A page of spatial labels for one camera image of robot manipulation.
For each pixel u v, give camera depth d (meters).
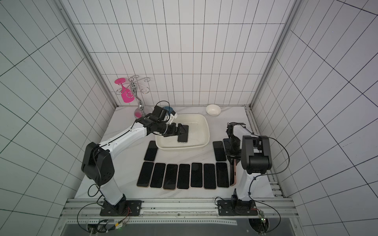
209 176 0.85
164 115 0.71
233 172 0.79
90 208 0.67
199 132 1.00
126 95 1.05
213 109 1.12
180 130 0.76
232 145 0.79
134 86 0.93
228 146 0.85
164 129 0.72
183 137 1.00
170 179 0.81
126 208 0.70
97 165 0.45
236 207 0.66
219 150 0.92
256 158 0.50
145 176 0.86
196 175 0.83
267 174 0.51
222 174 0.84
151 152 0.92
